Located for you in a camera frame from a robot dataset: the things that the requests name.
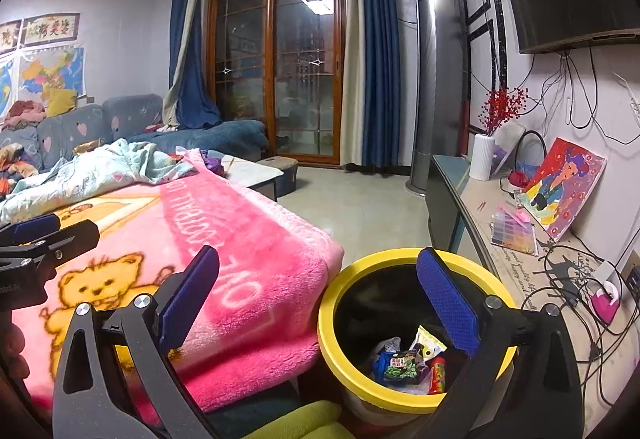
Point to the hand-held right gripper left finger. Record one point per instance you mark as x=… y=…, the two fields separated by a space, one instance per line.
x=187 y=301

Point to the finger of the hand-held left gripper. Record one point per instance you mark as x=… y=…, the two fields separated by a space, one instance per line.
x=32 y=226
x=70 y=239

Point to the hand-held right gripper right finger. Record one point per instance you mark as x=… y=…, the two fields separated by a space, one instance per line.
x=447 y=304

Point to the yellow white snack wrapper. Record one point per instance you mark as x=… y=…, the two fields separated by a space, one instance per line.
x=427 y=341

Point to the purple candy wrapper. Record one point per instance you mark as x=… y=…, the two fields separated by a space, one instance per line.
x=424 y=373

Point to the green snack wrapper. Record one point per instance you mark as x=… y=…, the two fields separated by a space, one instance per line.
x=407 y=366

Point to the blue plastic bag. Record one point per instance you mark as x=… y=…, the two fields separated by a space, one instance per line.
x=384 y=365

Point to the yellow rimmed black trash bin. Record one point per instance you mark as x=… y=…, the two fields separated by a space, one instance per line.
x=340 y=319

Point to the person's left hand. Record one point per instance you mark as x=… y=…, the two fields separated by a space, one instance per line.
x=11 y=346

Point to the light blue printed quilt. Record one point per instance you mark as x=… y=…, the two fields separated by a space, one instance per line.
x=100 y=174

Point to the pink cartoon printed blanket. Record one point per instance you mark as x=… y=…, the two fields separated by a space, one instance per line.
x=250 y=239

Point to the gold snack packet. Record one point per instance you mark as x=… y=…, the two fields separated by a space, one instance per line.
x=90 y=148

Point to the dark glass television cabinet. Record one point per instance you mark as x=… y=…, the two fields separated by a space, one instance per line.
x=450 y=209

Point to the pile of red clothes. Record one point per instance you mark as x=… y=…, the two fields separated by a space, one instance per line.
x=25 y=113

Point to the yellow cushion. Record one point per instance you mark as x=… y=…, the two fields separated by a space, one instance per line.
x=61 y=101

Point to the world map poster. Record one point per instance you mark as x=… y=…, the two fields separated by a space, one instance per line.
x=7 y=89

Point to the purple cloth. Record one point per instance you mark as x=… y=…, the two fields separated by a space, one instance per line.
x=215 y=163

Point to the white top coffee table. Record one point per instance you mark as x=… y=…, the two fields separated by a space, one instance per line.
x=255 y=174

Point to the red yarn ball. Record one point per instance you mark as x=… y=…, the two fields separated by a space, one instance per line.
x=520 y=177

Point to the white ribbed vase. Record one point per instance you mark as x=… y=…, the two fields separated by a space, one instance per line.
x=481 y=159

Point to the colourful map poster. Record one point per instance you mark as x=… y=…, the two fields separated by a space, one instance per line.
x=52 y=71

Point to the pink tape dispenser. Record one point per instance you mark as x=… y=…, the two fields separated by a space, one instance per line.
x=606 y=304

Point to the dark storage box beige lid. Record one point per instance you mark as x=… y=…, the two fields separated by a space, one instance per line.
x=285 y=174

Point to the colourful picture book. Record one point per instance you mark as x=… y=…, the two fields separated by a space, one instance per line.
x=565 y=189

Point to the blue heart patterned sofa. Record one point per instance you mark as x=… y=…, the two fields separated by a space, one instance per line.
x=225 y=136

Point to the small framed embroidery picture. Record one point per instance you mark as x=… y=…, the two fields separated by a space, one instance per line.
x=10 y=36

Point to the wide framed embroidery picture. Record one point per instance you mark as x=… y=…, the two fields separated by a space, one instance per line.
x=50 y=29

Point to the red berry branch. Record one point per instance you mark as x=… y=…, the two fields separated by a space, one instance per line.
x=502 y=109

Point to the blue and beige curtain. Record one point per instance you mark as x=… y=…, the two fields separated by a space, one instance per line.
x=192 y=59
x=375 y=69

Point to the silver tower air conditioner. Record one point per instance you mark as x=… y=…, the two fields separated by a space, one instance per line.
x=440 y=84

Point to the wooden sliding glass door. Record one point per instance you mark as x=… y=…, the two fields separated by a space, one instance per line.
x=300 y=69

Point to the black wall frame decoration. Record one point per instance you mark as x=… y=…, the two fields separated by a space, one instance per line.
x=485 y=19

